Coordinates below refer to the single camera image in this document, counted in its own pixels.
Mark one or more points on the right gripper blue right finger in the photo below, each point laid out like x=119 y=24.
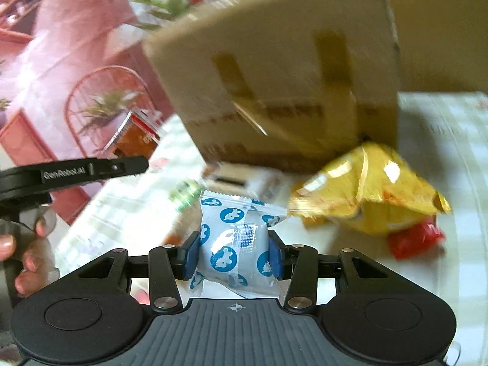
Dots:
x=297 y=264

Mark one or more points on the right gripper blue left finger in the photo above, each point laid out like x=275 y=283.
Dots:
x=166 y=265

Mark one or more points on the white blue rabbit packet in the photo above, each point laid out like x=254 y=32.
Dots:
x=234 y=245

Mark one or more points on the small green white packet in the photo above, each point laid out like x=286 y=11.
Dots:
x=185 y=194

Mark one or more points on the yellow chip bag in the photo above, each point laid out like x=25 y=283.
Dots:
x=371 y=190

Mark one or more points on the red snack packet with barcode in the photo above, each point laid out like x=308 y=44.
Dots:
x=415 y=240

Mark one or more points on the orange red snack bag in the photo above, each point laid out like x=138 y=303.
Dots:
x=137 y=135

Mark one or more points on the orange cracker package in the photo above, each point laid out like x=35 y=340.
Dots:
x=187 y=222

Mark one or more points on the person left hand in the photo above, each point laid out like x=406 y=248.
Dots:
x=38 y=260

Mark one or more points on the white cracker packet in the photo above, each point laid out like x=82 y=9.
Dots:
x=243 y=180

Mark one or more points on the red printed backdrop cloth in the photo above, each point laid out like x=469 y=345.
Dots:
x=71 y=70

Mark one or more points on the cardboard box with plastic liner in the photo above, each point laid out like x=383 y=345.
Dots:
x=286 y=84

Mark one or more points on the wooden door panel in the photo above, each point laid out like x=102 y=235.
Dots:
x=443 y=44

